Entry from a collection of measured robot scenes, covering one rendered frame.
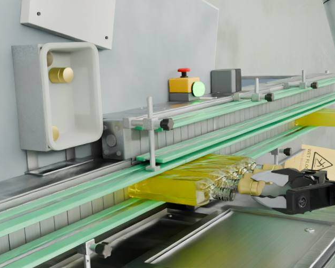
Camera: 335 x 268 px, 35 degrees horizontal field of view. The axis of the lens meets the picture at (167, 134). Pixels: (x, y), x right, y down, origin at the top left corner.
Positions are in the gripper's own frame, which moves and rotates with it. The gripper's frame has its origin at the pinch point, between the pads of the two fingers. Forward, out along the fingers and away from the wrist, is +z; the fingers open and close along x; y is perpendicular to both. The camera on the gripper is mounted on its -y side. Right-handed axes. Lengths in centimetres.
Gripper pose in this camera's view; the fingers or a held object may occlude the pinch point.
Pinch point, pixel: (254, 187)
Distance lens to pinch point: 118.4
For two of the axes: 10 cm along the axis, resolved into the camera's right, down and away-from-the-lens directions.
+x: -0.5, -9.9, -1.5
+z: -8.4, -0.4, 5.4
